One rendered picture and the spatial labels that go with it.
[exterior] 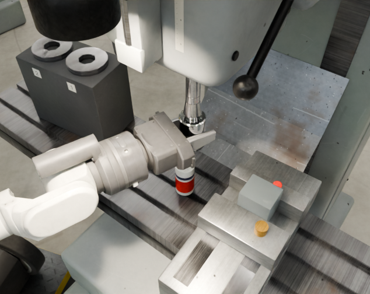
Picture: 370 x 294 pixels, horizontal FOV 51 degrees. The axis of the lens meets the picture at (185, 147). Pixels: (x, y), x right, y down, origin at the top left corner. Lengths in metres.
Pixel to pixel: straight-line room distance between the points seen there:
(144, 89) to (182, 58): 2.09
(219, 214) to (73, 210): 0.25
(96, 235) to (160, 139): 0.34
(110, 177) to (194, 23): 0.28
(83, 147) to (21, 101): 0.56
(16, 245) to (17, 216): 0.68
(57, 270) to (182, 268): 0.77
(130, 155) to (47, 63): 0.38
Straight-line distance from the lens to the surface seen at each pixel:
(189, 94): 0.61
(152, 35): 0.45
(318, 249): 0.82
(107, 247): 0.88
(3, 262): 1.24
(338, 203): 1.83
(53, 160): 0.59
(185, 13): 0.43
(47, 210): 0.58
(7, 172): 2.26
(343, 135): 1.03
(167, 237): 0.79
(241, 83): 0.44
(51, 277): 1.39
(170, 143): 0.63
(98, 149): 0.59
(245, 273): 0.68
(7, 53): 3.13
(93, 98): 0.83
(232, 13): 0.42
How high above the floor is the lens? 1.62
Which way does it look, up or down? 48 degrees down
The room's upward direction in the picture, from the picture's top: straight up
